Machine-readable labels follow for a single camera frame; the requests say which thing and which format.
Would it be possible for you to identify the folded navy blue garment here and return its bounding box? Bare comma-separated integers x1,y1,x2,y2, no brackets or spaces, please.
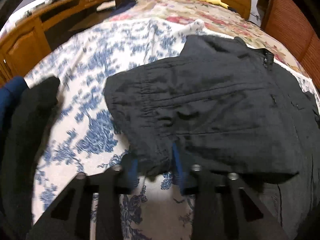
1,76,28,132

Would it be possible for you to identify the folded black garment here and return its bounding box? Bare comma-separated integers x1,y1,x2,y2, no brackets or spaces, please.
1,76,60,239

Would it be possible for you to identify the blue floral white bedsheet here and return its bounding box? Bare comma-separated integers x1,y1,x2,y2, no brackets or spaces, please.
23,17,320,240

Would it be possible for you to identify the wooden desk cabinet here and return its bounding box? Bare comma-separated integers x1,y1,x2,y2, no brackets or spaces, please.
1,0,107,85

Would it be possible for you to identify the red floral beige quilt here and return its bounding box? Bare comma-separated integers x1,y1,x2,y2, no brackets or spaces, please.
108,0,309,77

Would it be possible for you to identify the louvered wooden wardrobe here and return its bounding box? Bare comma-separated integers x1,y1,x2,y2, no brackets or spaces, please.
261,0,319,88

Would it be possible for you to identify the black jacket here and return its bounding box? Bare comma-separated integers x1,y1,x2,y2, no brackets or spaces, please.
104,35,319,239

